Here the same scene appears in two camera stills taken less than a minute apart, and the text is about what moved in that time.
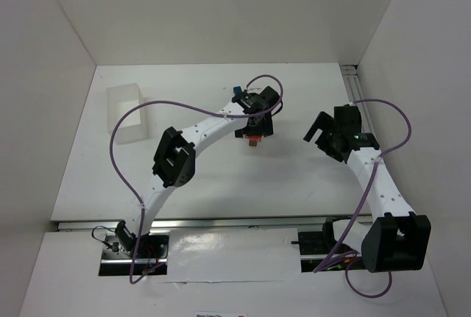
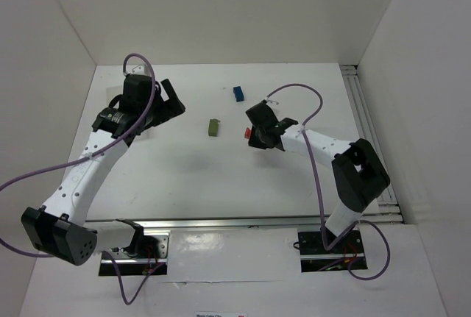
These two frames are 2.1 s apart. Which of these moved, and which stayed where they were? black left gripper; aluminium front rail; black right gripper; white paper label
Moved: black right gripper; black left gripper
Stayed: aluminium front rail; white paper label
